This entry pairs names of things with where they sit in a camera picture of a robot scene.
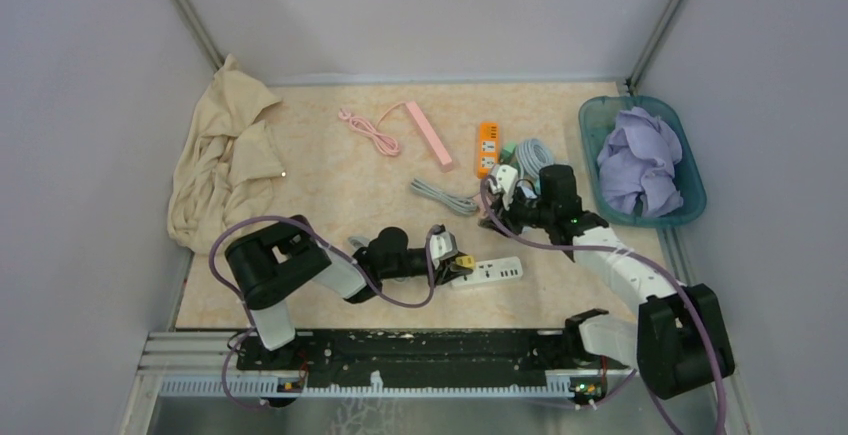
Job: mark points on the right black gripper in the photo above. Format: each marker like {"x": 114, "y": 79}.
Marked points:
{"x": 513, "y": 225}

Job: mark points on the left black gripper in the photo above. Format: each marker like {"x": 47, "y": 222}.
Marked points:
{"x": 447, "y": 272}

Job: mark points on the yellow USB charger plug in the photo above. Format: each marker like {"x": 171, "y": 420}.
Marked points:
{"x": 465, "y": 262}

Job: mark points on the white power strip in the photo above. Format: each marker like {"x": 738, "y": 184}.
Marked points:
{"x": 490, "y": 272}

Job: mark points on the green USB charger plug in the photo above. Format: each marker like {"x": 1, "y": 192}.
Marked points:
{"x": 507, "y": 154}

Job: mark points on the orange power strip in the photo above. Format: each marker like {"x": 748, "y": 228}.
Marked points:
{"x": 488, "y": 148}

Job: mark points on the pink power strip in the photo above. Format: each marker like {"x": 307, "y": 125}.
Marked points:
{"x": 430, "y": 136}

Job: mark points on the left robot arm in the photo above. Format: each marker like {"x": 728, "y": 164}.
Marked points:
{"x": 272, "y": 257}

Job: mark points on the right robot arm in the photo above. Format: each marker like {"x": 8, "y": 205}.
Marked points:
{"x": 678, "y": 341}

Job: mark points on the teal plastic basket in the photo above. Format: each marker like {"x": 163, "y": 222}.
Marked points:
{"x": 597, "y": 119}

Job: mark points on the lavender cloth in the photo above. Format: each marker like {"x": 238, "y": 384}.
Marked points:
{"x": 637, "y": 165}

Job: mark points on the beige cloth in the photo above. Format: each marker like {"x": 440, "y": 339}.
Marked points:
{"x": 230, "y": 161}

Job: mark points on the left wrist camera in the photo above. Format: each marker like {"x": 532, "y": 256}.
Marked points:
{"x": 442, "y": 247}

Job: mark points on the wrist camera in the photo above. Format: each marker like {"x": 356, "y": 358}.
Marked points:
{"x": 442, "y": 247}
{"x": 502, "y": 183}

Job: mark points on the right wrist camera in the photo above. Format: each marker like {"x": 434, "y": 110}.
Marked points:
{"x": 502, "y": 183}

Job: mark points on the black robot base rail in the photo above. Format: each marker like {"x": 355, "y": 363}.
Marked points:
{"x": 418, "y": 359}

